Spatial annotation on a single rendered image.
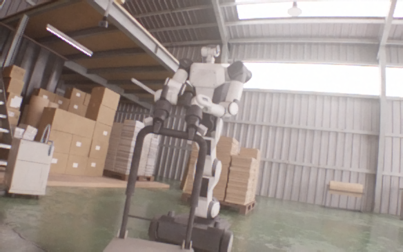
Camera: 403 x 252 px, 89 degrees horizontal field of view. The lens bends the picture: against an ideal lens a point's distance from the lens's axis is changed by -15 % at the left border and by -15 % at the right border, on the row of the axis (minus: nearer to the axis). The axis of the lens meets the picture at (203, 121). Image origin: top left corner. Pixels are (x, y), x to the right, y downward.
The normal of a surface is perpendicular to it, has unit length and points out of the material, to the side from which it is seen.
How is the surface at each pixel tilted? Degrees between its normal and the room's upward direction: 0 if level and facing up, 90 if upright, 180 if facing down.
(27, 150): 90
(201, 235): 90
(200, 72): 116
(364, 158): 90
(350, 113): 90
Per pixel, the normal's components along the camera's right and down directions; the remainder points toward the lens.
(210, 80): -0.49, 0.20
